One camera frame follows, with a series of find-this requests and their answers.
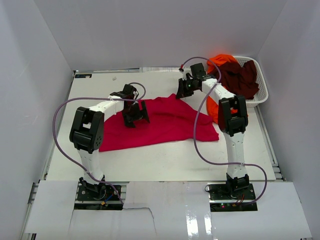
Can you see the magenta t shirt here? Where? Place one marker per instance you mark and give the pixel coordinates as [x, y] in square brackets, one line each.
[171, 120]

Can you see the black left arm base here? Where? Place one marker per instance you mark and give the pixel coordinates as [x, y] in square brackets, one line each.
[106, 199]

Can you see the dark maroon t shirt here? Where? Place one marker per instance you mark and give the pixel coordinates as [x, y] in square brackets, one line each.
[237, 79]

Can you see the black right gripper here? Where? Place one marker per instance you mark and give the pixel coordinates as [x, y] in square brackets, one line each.
[182, 93]

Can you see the white plastic basket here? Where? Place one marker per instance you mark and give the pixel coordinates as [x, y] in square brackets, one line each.
[262, 95]

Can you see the orange t shirt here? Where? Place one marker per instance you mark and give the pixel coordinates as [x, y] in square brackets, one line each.
[211, 106]

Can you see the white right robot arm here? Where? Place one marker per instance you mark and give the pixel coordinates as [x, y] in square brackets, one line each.
[232, 120]

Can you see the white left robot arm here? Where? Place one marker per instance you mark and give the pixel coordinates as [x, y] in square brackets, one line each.
[87, 130]

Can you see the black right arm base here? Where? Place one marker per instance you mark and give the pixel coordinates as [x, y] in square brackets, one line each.
[221, 200]

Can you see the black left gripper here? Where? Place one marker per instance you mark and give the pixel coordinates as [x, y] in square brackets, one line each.
[140, 114]

